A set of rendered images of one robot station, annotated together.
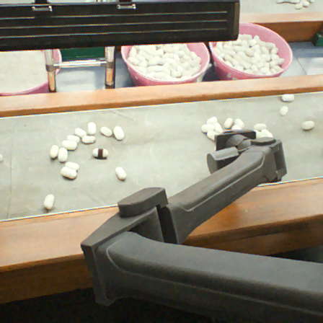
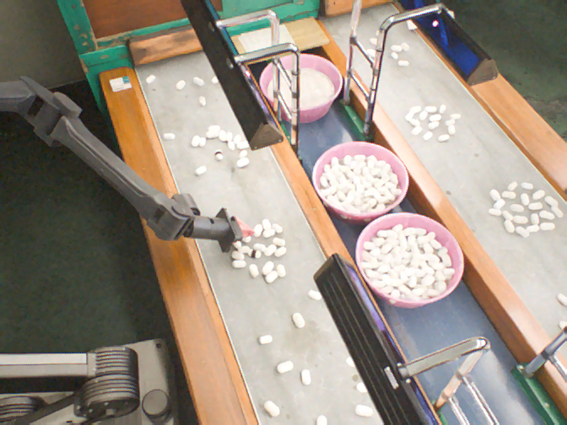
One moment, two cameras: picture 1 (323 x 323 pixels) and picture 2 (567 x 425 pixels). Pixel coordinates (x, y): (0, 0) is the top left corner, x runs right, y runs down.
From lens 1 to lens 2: 131 cm
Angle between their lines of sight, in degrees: 51
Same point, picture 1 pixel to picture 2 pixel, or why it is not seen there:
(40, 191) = (179, 131)
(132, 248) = (13, 86)
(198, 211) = (73, 142)
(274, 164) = (151, 212)
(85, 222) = (149, 156)
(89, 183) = (191, 156)
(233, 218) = (161, 246)
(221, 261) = not seen: outside the picture
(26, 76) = not seen: hidden behind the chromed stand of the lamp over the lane
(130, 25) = (225, 76)
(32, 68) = (308, 99)
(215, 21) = (248, 122)
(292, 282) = not seen: outside the picture
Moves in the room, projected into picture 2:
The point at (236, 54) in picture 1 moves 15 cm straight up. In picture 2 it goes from (399, 247) to (409, 213)
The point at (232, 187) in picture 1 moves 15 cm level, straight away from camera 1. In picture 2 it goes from (105, 167) to (164, 182)
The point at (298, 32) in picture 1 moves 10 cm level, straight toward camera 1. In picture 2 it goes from (508, 333) to (465, 322)
